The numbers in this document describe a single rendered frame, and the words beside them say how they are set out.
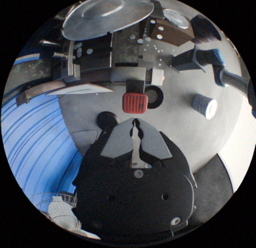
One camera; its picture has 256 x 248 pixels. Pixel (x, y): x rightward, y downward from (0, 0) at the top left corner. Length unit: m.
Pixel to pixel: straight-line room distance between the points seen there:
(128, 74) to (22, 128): 1.37
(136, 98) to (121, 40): 0.26
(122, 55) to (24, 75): 0.41
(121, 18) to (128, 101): 0.23
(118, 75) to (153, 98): 0.76
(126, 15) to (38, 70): 0.38
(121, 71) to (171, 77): 0.83
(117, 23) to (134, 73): 0.19
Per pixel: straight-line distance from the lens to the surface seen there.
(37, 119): 1.44
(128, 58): 0.32
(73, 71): 0.30
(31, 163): 1.53
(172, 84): 1.08
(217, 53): 0.65
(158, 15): 0.28
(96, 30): 0.25
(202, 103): 1.21
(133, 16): 0.25
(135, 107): 0.21
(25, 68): 0.43
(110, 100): 1.03
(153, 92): 1.00
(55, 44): 0.38
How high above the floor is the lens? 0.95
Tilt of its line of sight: 61 degrees down
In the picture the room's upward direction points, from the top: 174 degrees counter-clockwise
